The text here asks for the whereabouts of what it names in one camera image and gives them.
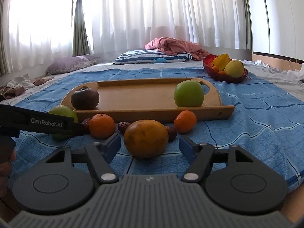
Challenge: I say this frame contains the green curtain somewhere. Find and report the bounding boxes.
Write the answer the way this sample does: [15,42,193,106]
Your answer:
[72,0,90,56]

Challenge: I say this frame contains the crumpled clothes left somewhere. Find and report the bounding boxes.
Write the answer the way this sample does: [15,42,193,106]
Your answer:
[1,74,54,101]

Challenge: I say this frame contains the blue striped pillow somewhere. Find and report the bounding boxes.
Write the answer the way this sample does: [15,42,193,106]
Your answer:
[114,49,192,65]

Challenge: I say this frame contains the wooden serving tray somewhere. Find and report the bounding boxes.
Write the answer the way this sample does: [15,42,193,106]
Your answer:
[76,78,235,123]

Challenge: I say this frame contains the large orange fruit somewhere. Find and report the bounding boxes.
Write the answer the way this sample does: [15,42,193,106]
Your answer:
[124,120,169,158]

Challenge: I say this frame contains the white sheer curtain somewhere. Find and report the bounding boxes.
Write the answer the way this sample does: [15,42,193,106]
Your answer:
[1,0,252,75]

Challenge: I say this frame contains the yellow pear in bowl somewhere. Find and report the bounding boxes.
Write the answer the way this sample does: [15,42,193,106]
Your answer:
[224,60,244,78]

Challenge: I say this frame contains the small mandarin orange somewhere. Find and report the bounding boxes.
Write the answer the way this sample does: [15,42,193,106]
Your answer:
[174,110,197,134]
[89,114,115,139]

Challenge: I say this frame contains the dark purple persimmon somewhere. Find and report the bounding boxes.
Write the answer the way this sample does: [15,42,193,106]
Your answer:
[71,86,99,110]

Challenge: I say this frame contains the large green apple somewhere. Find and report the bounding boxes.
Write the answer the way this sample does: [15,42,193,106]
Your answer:
[174,80,204,107]

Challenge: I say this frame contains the pink crumpled blanket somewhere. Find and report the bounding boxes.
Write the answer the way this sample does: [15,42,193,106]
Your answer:
[145,37,210,60]

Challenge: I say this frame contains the small oranges in bowl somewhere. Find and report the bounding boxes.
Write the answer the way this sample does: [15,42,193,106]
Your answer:
[212,66,226,75]

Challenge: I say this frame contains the red jujube date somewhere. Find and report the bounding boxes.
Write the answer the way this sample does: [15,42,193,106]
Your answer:
[82,118,91,130]
[166,126,177,142]
[117,122,131,135]

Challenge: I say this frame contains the white crumpled cloth right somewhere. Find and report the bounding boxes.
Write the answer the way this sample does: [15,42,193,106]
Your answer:
[255,60,303,88]

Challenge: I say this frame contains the red glass fruit bowl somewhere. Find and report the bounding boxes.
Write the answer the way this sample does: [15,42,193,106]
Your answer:
[202,54,248,84]

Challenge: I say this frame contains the yellow starfruit in bowl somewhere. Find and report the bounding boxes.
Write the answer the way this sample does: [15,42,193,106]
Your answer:
[210,54,230,70]

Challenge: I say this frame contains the blue checked bed cover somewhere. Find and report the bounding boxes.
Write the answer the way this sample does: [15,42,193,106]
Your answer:
[8,67,303,192]

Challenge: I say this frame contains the purple pillow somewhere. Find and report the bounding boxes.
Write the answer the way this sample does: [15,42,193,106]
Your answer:
[46,55,100,76]

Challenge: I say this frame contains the small green apple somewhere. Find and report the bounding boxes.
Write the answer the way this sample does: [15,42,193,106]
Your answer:
[49,105,78,141]

